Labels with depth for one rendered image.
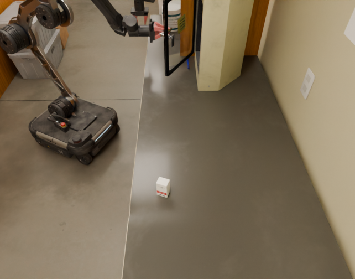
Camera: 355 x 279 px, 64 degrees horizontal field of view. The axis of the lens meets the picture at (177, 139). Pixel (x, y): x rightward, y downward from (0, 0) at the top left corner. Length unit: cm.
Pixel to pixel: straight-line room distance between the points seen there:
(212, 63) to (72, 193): 147
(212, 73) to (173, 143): 45
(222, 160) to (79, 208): 134
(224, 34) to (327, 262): 99
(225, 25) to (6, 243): 192
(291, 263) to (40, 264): 158
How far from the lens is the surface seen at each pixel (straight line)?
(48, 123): 261
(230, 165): 119
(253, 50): 191
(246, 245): 102
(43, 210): 235
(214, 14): 136
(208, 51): 144
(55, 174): 252
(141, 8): 181
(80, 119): 252
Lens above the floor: 185
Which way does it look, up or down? 46 degrees down
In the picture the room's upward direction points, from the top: straight up
